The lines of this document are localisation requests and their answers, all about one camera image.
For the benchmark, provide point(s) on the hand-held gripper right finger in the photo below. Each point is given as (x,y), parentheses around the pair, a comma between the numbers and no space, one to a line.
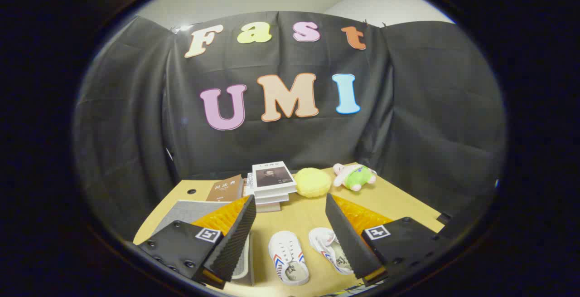
(346,238)

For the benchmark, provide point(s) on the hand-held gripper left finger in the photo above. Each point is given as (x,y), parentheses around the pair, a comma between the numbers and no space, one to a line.
(235,238)

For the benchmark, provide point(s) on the white canvas shoe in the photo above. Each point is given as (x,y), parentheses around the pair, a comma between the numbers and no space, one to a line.
(290,256)
(327,245)

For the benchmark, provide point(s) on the grey fabric storage box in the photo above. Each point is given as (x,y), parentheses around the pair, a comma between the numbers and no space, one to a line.
(186,211)

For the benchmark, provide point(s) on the plain white book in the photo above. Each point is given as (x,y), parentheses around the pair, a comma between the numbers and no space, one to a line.
(271,198)
(268,207)

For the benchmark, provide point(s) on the brown cover book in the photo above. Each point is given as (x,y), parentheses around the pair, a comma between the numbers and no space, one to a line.
(226,189)

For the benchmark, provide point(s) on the green and pink plush toy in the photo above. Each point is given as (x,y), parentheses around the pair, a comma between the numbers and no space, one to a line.
(355,177)

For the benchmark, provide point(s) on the yellow round plush cushion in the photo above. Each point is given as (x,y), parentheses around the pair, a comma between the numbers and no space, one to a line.
(312,182)

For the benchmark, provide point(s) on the black backdrop cloth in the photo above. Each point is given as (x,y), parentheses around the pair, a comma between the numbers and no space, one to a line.
(290,138)

